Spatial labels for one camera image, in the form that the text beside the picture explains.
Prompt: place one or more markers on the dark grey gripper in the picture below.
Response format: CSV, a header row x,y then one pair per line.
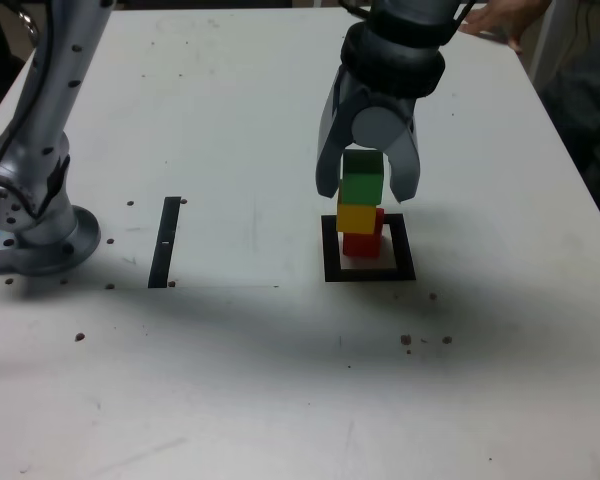
x,y
390,99

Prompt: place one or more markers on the green cube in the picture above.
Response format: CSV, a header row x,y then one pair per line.
x,y
362,187

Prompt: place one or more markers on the yellow cube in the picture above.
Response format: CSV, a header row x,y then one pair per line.
x,y
355,220

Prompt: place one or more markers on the red cube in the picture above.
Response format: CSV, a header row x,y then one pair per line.
x,y
362,246

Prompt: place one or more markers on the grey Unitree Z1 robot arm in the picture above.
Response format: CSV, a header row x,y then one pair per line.
x,y
40,225

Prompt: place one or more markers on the black tape square outline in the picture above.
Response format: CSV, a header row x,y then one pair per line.
x,y
362,274

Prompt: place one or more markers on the person's hand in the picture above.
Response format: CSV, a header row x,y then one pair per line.
x,y
510,17

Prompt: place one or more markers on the black tape strip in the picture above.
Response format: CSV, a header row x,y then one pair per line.
x,y
164,240

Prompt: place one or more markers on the person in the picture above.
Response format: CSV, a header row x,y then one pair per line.
x,y
595,100

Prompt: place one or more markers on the chrome metal tube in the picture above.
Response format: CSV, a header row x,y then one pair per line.
x,y
29,22

